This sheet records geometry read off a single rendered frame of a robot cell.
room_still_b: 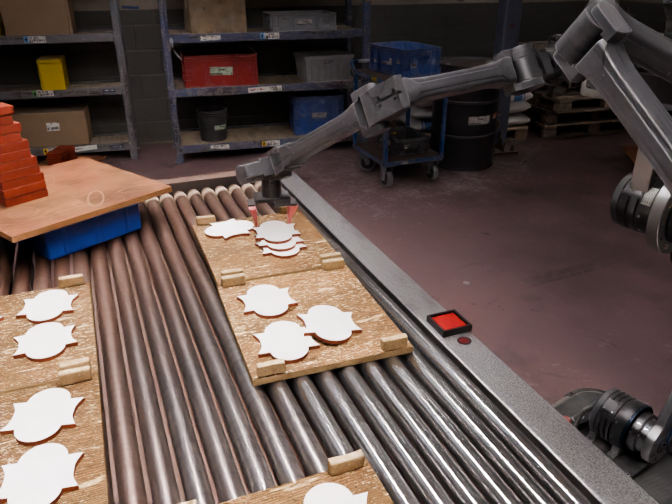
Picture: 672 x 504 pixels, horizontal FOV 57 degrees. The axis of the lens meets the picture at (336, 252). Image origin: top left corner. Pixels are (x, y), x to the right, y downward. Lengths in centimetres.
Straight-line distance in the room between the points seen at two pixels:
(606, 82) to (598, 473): 63
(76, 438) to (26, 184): 99
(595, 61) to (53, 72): 528
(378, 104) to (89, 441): 89
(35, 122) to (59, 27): 85
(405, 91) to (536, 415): 71
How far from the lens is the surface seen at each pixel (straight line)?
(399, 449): 112
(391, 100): 139
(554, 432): 122
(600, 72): 108
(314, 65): 590
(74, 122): 607
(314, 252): 173
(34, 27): 595
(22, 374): 140
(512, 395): 128
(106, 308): 159
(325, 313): 141
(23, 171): 199
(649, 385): 307
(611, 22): 109
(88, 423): 122
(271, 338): 134
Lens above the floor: 168
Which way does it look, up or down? 26 degrees down
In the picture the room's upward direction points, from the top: straight up
